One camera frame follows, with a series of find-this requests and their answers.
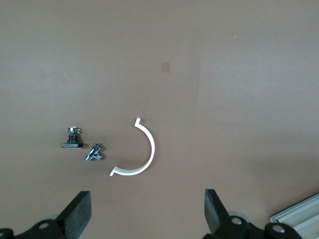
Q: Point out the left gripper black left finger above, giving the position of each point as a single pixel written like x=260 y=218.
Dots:
x=74 y=216

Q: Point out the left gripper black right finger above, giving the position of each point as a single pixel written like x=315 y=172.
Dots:
x=214 y=211

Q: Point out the white metal drawer tray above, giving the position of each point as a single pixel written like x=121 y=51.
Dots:
x=299 y=211

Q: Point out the small silver screw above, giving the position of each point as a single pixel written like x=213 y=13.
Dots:
x=93 y=153

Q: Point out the black push button switch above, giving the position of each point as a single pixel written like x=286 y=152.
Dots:
x=71 y=145

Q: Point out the white semicircular plastic bracket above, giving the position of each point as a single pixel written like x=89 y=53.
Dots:
x=152 y=149

